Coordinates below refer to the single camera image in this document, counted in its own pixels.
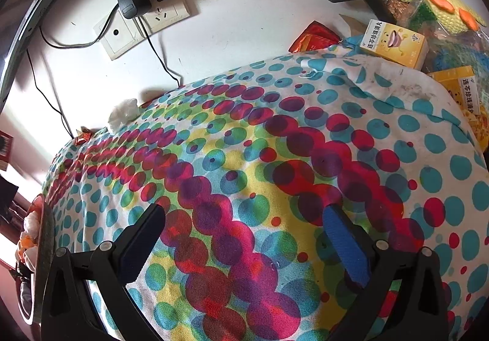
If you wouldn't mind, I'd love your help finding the colourful dotted blanket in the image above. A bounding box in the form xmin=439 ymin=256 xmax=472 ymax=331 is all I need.
xmin=40 ymin=37 xmax=489 ymax=341

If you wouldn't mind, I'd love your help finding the brown snack packet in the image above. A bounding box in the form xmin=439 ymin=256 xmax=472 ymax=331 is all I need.
xmin=382 ymin=0 xmax=414 ymax=21

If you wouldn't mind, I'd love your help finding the thin black cable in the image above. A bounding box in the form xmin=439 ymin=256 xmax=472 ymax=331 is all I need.
xmin=38 ymin=5 xmax=120 ymax=50

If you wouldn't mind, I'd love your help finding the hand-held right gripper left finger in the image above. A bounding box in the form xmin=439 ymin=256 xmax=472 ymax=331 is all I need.
xmin=40 ymin=203 xmax=167 ymax=341

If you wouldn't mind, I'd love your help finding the bag of knitted items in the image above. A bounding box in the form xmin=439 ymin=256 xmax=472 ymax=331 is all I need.
xmin=409 ymin=1 xmax=489 ymax=75

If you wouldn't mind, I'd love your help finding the white wall socket plate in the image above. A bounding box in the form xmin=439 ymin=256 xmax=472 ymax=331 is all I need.
xmin=94 ymin=14 xmax=148 ymax=61

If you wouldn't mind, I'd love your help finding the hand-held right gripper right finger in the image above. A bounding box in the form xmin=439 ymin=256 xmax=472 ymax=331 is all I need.
xmin=323 ymin=203 xmax=449 ymax=341

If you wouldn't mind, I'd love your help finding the large red wrapper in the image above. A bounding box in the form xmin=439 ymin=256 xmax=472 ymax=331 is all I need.
xmin=289 ymin=20 xmax=340 ymax=53

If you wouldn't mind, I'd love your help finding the yellow medicine box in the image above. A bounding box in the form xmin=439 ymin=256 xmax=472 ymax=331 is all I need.
xmin=359 ymin=19 xmax=428 ymax=70
xmin=427 ymin=66 xmax=489 ymax=152

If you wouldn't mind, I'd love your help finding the yellow knitted duck toy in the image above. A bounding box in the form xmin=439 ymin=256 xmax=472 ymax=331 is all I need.
xmin=399 ymin=0 xmax=487 ymax=34

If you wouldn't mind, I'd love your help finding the red round basin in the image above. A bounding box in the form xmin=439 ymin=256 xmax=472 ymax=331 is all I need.
xmin=15 ymin=194 xmax=58 ymax=326

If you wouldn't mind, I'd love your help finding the black television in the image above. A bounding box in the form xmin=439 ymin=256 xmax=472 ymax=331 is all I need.
xmin=0 ymin=0 xmax=115 ymax=108

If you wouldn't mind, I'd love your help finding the white power outlet plate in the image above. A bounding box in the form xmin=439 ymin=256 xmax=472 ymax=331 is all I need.
xmin=139 ymin=1 xmax=192 ymax=34

